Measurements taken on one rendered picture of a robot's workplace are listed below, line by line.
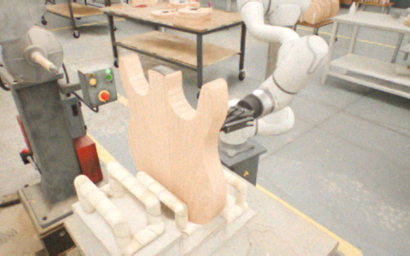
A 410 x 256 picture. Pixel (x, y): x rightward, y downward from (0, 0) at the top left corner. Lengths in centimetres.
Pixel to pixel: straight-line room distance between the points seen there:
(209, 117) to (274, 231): 53
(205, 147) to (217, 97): 12
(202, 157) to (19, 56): 111
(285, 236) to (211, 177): 41
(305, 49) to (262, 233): 55
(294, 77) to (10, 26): 94
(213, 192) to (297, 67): 45
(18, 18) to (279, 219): 109
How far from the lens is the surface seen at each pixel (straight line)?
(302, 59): 91
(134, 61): 78
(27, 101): 180
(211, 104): 55
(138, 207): 81
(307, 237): 100
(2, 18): 124
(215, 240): 89
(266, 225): 100
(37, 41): 157
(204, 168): 65
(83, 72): 168
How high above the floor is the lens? 167
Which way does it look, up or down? 31 degrees down
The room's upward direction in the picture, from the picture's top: straight up
